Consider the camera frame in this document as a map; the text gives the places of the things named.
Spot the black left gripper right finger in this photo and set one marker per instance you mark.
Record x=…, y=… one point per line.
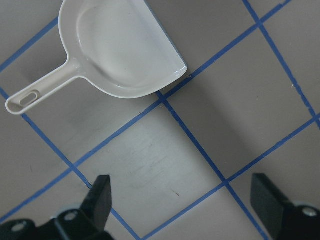
x=283, y=219

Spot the beige plastic dustpan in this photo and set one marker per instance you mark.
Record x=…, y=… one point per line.
x=118, y=46

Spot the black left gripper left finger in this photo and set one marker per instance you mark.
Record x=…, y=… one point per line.
x=89, y=220

